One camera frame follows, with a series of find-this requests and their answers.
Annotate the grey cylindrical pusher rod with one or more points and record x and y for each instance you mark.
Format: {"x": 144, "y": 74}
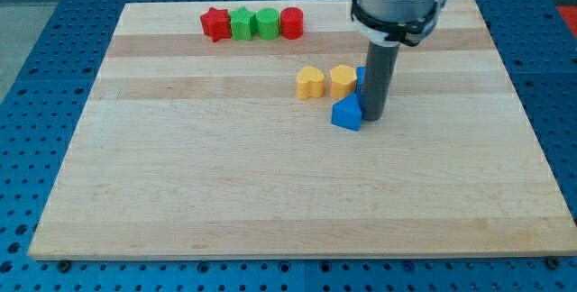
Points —
{"x": 378, "y": 72}

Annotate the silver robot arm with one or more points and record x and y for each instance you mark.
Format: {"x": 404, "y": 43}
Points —
{"x": 389, "y": 24}

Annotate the green star block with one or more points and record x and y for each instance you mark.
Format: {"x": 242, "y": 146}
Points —
{"x": 243, "y": 24}

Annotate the red star block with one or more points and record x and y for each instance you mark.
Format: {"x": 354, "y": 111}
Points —
{"x": 216, "y": 24}

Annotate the blue cube block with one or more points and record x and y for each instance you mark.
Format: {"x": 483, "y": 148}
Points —
{"x": 360, "y": 80}

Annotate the yellow hexagon block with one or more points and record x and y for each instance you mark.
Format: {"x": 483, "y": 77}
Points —
{"x": 343, "y": 81}

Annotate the blue triangle block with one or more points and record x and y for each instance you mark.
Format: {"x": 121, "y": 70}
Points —
{"x": 347, "y": 113}

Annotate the yellow heart block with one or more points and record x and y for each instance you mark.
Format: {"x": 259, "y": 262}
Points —
{"x": 310, "y": 82}

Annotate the red cylinder block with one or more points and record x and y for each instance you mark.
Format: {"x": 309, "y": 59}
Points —
{"x": 292, "y": 23}

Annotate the green cylinder block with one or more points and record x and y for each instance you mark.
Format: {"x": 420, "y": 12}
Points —
{"x": 268, "y": 26}

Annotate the wooden board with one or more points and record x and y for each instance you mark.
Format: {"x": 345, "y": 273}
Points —
{"x": 190, "y": 149}

